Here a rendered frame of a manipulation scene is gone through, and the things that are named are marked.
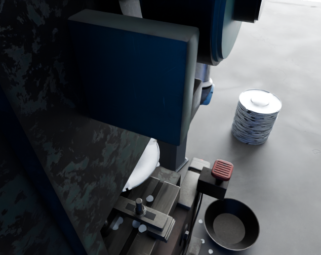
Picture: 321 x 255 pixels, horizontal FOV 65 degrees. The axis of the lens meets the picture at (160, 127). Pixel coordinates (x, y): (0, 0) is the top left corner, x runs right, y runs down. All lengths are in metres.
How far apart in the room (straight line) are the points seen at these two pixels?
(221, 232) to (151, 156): 0.87
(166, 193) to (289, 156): 1.38
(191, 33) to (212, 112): 2.04
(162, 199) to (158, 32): 0.65
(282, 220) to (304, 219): 0.13
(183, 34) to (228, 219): 1.46
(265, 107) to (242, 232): 0.84
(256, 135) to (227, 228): 0.73
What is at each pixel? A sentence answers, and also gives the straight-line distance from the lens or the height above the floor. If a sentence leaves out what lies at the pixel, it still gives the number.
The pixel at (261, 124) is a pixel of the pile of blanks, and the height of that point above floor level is 0.21.
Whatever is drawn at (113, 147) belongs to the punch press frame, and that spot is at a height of 1.13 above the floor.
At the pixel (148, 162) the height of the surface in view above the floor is 0.78.
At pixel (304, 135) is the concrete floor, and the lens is 2.26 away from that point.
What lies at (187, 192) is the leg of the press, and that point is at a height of 0.64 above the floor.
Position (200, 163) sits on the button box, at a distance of 0.98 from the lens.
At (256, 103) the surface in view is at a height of 0.31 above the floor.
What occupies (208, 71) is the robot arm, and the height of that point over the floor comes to 0.76.
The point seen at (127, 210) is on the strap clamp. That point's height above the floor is 0.76.
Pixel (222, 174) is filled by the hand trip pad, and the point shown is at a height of 0.76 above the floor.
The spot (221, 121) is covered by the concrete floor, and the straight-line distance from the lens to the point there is 2.15.
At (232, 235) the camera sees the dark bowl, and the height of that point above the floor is 0.00.
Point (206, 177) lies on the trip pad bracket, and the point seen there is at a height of 0.70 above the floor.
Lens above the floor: 1.38
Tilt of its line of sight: 43 degrees down
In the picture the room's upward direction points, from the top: straight up
